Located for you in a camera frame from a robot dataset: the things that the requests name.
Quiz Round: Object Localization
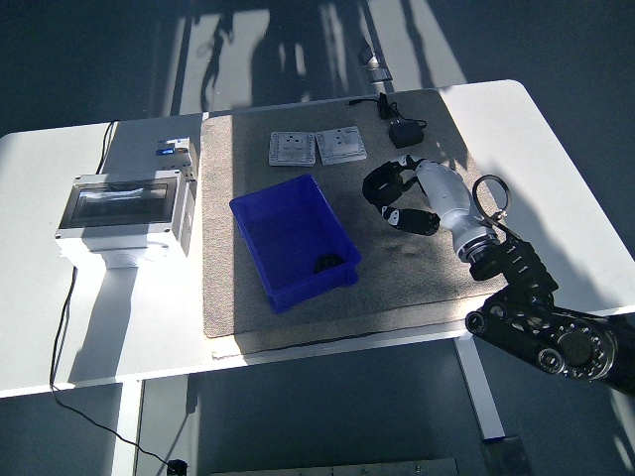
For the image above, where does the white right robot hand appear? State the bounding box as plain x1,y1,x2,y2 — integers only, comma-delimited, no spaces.
361,154,491,252

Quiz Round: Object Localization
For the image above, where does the black nut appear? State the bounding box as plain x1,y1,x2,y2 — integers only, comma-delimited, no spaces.
312,252,346,275

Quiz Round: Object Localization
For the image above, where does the blue plastic box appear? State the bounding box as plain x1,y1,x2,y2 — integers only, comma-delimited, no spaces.
229,174,363,315

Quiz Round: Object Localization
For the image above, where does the grey electrical distribution box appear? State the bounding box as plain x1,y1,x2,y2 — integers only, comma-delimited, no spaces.
54,168,198,272

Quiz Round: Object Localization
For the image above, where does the black power adapter plug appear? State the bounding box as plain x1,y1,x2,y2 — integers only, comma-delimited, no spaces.
388,120,426,150

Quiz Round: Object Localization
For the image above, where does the grey-brown mat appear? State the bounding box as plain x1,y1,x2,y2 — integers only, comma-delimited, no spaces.
200,88,505,354

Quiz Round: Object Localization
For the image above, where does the white socket panel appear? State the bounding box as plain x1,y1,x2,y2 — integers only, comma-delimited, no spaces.
315,124,370,167
268,130,318,168

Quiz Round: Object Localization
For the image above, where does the white table leg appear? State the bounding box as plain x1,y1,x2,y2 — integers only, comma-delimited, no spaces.
109,381,145,476
453,337,507,442

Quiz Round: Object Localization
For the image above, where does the grey table foot block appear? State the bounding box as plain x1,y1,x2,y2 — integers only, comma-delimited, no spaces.
479,435,535,476

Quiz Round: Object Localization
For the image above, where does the circuit breaker with blue lever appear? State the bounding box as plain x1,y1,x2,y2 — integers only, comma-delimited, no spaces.
152,138,200,182

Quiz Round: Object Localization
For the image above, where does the black adapter cord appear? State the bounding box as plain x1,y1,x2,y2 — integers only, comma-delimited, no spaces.
345,92,429,131

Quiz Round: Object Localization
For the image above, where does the thin black cable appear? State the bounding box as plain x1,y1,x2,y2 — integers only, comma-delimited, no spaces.
49,120,173,465

